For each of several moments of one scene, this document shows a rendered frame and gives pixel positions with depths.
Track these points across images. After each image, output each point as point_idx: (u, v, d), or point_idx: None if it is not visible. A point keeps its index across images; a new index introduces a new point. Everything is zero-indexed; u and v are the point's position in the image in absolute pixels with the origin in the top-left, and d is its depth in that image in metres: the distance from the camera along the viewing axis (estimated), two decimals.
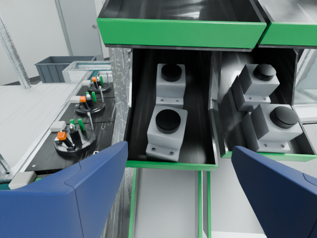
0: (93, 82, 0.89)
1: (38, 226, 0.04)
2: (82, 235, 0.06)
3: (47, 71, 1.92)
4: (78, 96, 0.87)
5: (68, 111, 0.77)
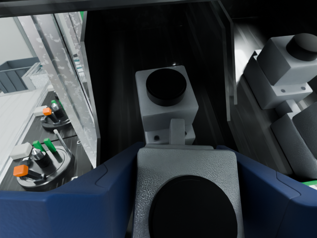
0: None
1: (83, 229, 0.04)
2: (112, 236, 0.06)
3: (7, 79, 1.65)
4: (43, 106, 0.71)
5: (33, 128, 0.62)
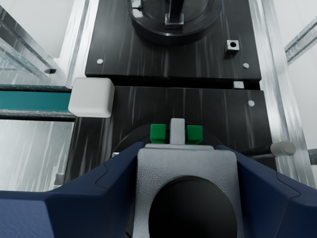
0: None
1: (83, 229, 0.04)
2: (112, 236, 0.06)
3: None
4: None
5: None
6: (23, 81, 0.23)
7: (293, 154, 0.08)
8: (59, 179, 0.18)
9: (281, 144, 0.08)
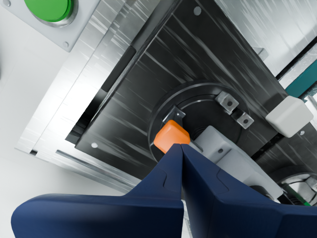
0: None
1: (179, 234, 0.04)
2: None
3: None
4: None
5: None
6: None
7: None
8: (263, 55, 0.20)
9: None
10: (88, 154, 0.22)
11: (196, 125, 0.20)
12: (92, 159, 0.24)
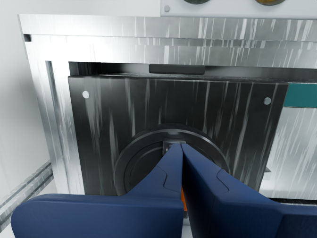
0: None
1: (179, 234, 0.04)
2: None
3: None
4: None
5: None
6: None
7: None
8: (265, 176, 0.21)
9: None
10: (70, 95, 0.18)
11: None
12: (66, 101, 0.20)
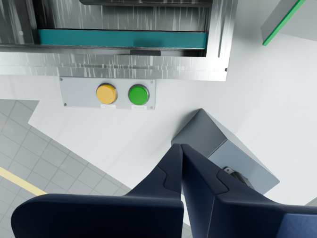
0: None
1: (179, 234, 0.04)
2: None
3: None
4: None
5: None
6: None
7: None
8: None
9: None
10: (30, 32, 0.31)
11: None
12: (214, 30, 0.31)
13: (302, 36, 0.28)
